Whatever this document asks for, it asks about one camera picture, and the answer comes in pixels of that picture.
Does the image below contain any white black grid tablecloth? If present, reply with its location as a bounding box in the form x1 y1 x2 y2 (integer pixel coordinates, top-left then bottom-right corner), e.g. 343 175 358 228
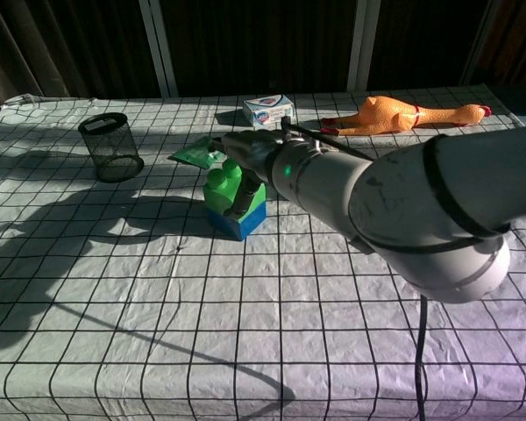
0 82 526 421

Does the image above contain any white window frame post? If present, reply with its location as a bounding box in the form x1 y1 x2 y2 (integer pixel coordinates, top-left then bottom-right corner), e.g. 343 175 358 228
347 0 381 92
139 0 180 98

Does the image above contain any blue building block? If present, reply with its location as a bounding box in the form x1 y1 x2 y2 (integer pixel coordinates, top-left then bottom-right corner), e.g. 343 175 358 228
205 199 268 242

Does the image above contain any orange rubber chicken toy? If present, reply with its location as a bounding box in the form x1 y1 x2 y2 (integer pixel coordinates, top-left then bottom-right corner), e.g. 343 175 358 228
319 95 493 138

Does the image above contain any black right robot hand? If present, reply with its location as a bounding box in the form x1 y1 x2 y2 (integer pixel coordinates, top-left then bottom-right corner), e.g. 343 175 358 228
218 130 290 219

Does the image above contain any white blue soap box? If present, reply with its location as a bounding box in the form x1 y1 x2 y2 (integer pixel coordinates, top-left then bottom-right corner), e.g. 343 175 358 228
242 93 295 130

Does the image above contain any black hanging cable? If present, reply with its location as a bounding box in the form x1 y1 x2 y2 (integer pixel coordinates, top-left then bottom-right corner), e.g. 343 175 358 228
414 293 431 421

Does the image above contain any black mesh pen cup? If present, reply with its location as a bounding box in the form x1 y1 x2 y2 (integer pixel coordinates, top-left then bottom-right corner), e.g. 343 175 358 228
77 111 145 184

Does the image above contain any green foil packet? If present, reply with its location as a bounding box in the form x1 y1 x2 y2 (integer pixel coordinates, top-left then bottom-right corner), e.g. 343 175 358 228
170 135 224 170

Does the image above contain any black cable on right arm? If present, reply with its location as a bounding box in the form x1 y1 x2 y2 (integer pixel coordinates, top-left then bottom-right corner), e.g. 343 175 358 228
280 116 375 161

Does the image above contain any green toy block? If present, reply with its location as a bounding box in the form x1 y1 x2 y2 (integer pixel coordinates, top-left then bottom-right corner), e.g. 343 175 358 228
203 157 268 217

